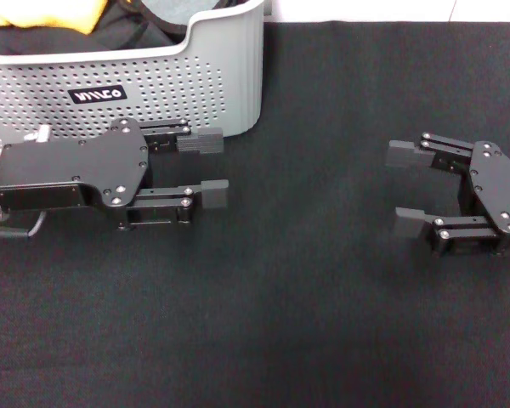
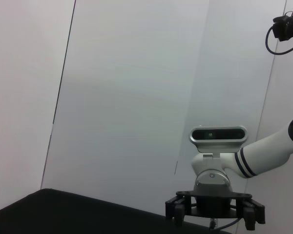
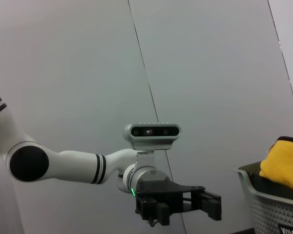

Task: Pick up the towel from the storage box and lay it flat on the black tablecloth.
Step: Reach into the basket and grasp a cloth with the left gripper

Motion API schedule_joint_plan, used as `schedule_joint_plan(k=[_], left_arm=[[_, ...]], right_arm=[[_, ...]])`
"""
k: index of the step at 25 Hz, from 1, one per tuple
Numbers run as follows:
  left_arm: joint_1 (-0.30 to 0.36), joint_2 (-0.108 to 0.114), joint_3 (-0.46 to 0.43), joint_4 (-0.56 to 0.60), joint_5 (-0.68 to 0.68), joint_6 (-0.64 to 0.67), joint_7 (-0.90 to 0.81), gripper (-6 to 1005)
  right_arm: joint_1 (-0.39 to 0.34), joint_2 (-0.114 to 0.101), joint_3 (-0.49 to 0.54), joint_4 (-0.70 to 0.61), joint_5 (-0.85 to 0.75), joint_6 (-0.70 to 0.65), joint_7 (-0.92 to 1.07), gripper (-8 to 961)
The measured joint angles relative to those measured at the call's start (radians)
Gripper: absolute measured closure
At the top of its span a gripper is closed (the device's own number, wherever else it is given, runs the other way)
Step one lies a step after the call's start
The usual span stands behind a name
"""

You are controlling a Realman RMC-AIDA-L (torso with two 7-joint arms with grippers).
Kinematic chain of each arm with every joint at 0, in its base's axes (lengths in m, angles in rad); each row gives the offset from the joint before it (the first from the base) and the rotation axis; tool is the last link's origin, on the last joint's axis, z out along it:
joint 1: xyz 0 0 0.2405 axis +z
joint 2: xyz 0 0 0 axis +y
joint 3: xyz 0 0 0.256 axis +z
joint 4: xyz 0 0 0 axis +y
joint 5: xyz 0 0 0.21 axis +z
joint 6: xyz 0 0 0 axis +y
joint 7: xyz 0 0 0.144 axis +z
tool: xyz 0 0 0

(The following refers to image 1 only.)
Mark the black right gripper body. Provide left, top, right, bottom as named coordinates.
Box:
left=462, top=141, right=510, bottom=256

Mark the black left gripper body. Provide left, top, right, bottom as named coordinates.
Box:
left=0, top=117, right=154, bottom=233

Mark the yellow towel with black trim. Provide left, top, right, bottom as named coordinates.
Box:
left=0, top=0, right=110, bottom=35

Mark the grey perforated plastic storage box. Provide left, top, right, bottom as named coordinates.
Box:
left=0, top=0, right=265, bottom=140

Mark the grey towel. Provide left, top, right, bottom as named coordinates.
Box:
left=139, top=0, right=247, bottom=43

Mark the grey left arm cable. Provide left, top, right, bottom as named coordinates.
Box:
left=0, top=212, right=48, bottom=241

